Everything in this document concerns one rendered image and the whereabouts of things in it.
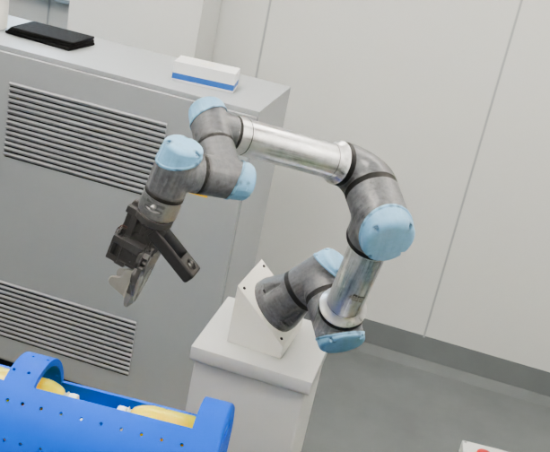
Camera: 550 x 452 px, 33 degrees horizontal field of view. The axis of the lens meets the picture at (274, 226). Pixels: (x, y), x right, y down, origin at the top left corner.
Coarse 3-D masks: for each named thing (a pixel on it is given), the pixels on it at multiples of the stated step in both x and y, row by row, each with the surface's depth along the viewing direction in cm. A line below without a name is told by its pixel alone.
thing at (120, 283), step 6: (126, 270) 173; (132, 270) 173; (114, 276) 175; (120, 276) 174; (126, 276) 174; (114, 282) 175; (120, 282) 175; (126, 282) 174; (138, 282) 173; (114, 288) 176; (120, 288) 175; (126, 288) 175; (138, 288) 175; (126, 294) 174; (126, 300) 176; (132, 300) 176; (126, 306) 178
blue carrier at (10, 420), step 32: (32, 352) 202; (0, 384) 189; (32, 384) 190; (64, 384) 212; (0, 416) 187; (32, 416) 187; (64, 416) 187; (96, 416) 187; (128, 416) 188; (224, 416) 191; (0, 448) 187; (32, 448) 186; (64, 448) 185; (96, 448) 185; (128, 448) 185; (160, 448) 185; (192, 448) 185; (224, 448) 201
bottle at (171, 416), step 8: (128, 408) 196; (136, 408) 195; (144, 408) 195; (152, 408) 195; (160, 408) 195; (152, 416) 193; (160, 416) 193; (168, 416) 193; (176, 416) 194; (184, 416) 194; (192, 416) 195; (184, 424) 193; (192, 424) 193
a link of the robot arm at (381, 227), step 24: (360, 192) 190; (384, 192) 189; (360, 216) 189; (384, 216) 185; (408, 216) 188; (360, 240) 189; (384, 240) 187; (408, 240) 189; (360, 264) 199; (336, 288) 210; (360, 288) 205; (312, 312) 224; (336, 312) 215; (360, 312) 217; (336, 336) 217; (360, 336) 219
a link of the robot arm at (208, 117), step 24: (192, 120) 176; (216, 120) 174; (240, 120) 178; (240, 144) 178; (264, 144) 180; (288, 144) 183; (312, 144) 187; (336, 144) 193; (312, 168) 189; (336, 168) 191; (360, 168) 192; (384, 168) 193
